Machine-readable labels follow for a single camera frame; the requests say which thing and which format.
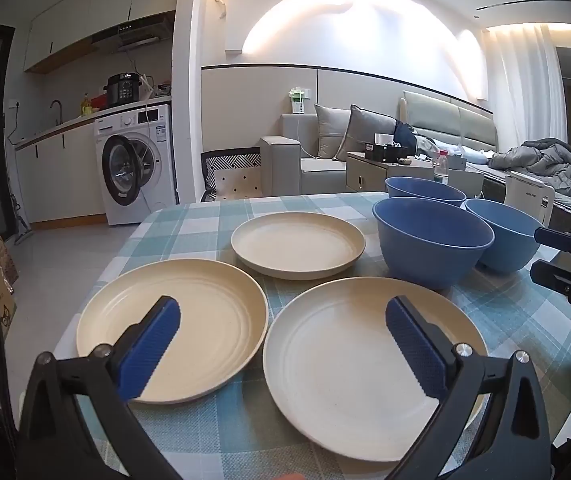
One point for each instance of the white electric kettle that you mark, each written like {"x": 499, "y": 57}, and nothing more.
{"x": 525, "y": 195}

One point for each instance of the cream small plate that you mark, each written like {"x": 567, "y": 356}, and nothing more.
{"x": 295, "y": 245}

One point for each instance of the dark blue bowl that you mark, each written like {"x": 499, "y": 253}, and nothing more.
{"x": 430, "y": 250}

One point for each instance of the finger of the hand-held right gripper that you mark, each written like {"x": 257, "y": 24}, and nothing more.
{"x": 548, "y": 236}
{"x": 553, "y": 276}

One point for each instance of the range hood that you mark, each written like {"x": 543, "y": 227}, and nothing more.
{"x": 133, "y": 35}

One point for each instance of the off-white large plate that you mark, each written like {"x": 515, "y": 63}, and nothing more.
{"x": 335, "y": 370}

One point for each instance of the padded bed headboard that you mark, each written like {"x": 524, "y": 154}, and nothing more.
{"x": 445, "y": 120}

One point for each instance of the dark blue clothing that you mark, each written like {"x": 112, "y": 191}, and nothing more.
{"x": 404, "y": 135}

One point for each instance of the kitchen counter with cabinets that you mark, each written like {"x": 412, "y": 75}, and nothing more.
{"x": 60, "y": 175}

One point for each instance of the black pressure cooker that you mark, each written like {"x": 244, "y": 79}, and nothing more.
{"x": 124, "y": 90}

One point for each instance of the green plant box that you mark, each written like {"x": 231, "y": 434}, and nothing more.
{"x": 297, "y": 101}

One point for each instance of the white curtain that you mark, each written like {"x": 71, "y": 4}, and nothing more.
{"x": 525, "y": 90}

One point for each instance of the grey sofa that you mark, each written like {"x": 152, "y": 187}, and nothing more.
{"x": 285, "y": 160}

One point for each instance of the black box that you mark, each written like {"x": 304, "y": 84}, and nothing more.
{"x": 385, "y": 152}

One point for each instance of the chair with patterned cushion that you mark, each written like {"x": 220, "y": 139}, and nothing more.
{"x": 235, "y": 175}

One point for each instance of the floor mop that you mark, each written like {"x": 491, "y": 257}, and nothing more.
{"x": 19, "y": 215}

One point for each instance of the light blue bowl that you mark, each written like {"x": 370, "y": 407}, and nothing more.
{"x": 508, "y": 240}

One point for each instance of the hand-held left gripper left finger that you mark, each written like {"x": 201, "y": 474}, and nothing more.
{"x": 148, "y": 355}

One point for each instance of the grey cushion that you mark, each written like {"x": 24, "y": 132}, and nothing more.
{"x": 330, "y": 132}
{"x": 365, "y": 132}

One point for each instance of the kitchen faucet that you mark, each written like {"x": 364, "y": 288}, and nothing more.
{"x": 58, "y": 110}

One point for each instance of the cream large plate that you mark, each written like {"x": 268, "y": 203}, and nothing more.
{"x": 205, "y": 310}

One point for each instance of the clear water bottle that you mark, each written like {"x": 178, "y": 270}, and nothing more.
{"x": 441, "y": 167}

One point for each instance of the white kitchen wall cabinets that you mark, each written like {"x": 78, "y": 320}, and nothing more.
{"x": 90, "y": 15}

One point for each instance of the white tissue box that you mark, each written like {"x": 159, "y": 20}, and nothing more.
{"x": 383, "y": 138}

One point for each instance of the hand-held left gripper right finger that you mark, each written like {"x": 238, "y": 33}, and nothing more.
{"x": 418, "y": 350}

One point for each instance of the grey blanket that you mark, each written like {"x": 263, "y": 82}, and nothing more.
{"x": 545, "y": 160}

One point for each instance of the yellow oil bottle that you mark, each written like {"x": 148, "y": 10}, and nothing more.
{"x": 86, "y": 106}

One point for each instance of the white washing machine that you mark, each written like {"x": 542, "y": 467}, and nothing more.
{"x": 135, "y": 170}

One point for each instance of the beige low cabinet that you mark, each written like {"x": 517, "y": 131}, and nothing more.
{"x": 365, "y": 175}

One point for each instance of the green checked tablecloth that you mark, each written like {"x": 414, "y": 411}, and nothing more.
{"x": 190, "y": 230}

